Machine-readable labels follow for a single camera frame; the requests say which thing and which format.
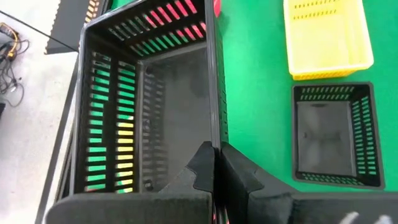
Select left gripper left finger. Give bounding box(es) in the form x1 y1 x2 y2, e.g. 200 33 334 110
42 141 216 224

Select black floor cable bundle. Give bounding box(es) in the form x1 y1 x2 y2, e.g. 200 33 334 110
0 21 30 108

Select black slotted plastic basket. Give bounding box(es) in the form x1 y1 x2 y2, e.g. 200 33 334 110
55 0 230 203
291 82 386 190

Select yellow black cable connector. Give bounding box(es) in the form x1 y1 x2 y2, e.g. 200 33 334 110
0 23 20 60

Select yellow slotted plastic basket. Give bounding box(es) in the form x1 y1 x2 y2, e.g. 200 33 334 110
282 0 375 81

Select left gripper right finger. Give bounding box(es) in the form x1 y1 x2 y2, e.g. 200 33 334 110
220 142 398 224

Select black table frame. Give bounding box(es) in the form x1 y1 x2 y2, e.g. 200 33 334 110
34 54 82 224

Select black mat orange striped edges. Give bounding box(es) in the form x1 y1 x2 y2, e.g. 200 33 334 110
45 0 105 55

